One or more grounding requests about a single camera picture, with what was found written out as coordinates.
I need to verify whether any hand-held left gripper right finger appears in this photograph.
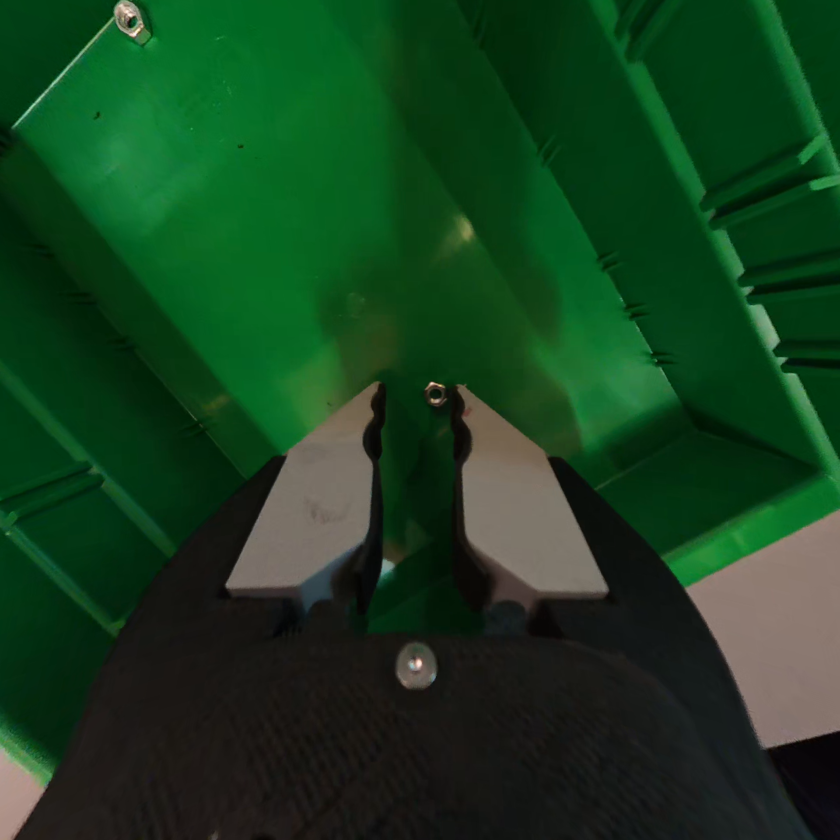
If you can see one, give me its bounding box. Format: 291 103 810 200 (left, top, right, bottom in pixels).
449 385 610 614

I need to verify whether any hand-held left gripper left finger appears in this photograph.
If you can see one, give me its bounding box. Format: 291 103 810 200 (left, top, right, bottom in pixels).
225 382 388 621

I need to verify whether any green plastic bin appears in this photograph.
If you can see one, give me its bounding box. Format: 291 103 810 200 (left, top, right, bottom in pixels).
0 0 840 788

